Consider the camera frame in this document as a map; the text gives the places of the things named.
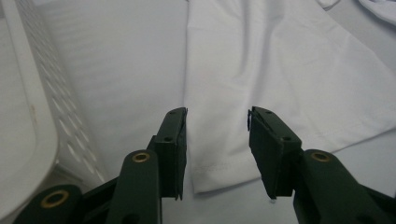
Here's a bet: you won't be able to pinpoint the white perforated plastic basket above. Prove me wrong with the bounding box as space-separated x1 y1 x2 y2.
0 0 108 224

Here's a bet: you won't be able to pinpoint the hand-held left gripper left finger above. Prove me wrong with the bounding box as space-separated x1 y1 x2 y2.
147 106 189 201

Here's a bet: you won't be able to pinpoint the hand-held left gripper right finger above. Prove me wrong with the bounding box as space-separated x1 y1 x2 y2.
247 105 303 201

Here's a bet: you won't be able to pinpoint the white pants with black waistband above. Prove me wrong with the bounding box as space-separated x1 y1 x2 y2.
183 0 396 194

